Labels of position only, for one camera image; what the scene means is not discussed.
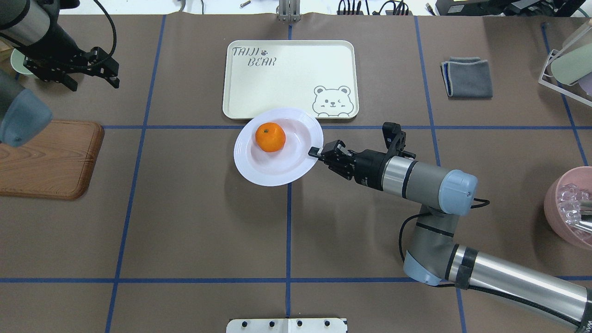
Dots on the black power strip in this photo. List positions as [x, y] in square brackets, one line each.
[374, 7]

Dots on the green cup on rack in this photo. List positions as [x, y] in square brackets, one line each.
[569, 68]

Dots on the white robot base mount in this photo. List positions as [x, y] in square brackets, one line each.
[288, 325]

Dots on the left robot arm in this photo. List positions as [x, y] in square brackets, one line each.
[52, 55]

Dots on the folded grey cloth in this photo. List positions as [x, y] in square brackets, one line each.
[467, 77]

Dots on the cream bear tray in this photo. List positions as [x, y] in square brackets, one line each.
[315, 76]

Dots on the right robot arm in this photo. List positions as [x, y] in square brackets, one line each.
[433, 257]

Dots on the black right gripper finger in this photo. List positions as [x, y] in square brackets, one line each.
[315, 153]

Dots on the orange fruit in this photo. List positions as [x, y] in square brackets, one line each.
[270, 137]

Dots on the metal scoop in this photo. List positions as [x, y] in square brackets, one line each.
[583, 217]

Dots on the white round plate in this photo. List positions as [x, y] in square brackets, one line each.
[272, 169]

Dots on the aluminium frame post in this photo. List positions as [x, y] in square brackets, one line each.
[289, 11]

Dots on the pink bowl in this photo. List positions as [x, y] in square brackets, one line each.
[581, 176]

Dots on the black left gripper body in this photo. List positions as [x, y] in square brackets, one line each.
[69, 50]

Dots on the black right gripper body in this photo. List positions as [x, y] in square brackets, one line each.
[370, 168]

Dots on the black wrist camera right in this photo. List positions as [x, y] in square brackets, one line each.
[395, 138]

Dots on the clear ice cubes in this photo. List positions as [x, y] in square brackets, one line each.
[571, 192]

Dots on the light green bowl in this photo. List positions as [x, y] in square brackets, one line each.
[17, 60]

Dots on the brown wooden tray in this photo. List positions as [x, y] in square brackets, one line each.
[58, 163]

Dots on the white wire cup rack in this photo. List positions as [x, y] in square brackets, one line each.
[581, 90]

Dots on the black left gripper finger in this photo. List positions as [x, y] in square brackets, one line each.
[106, 67]

